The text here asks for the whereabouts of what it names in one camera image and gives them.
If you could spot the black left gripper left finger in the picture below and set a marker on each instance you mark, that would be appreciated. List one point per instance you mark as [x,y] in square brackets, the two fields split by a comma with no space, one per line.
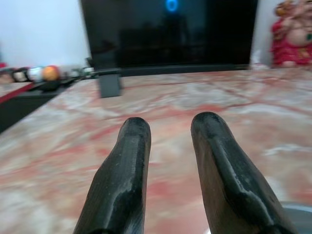
[122,182]

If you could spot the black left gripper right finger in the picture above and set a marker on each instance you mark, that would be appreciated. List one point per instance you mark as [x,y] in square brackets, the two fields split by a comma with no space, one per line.
[226,182]

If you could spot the round steel plate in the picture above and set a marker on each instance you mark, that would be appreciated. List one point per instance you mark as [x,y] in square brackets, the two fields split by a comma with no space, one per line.
[301,217]

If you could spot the orange ball ornament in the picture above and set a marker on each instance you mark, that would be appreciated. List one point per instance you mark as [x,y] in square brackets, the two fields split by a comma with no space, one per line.
[50,73]

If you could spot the white ball ornament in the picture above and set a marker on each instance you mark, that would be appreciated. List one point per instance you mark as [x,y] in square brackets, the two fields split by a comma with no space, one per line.
[35,74]

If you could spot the red robed deity statue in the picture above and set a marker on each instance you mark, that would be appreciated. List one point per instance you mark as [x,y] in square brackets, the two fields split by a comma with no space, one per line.
[291,44]

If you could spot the black television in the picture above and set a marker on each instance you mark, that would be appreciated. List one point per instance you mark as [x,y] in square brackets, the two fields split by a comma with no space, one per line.
[170,36]

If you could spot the red lidded jar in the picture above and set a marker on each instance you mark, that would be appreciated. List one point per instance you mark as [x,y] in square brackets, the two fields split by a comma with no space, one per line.
[3,73]

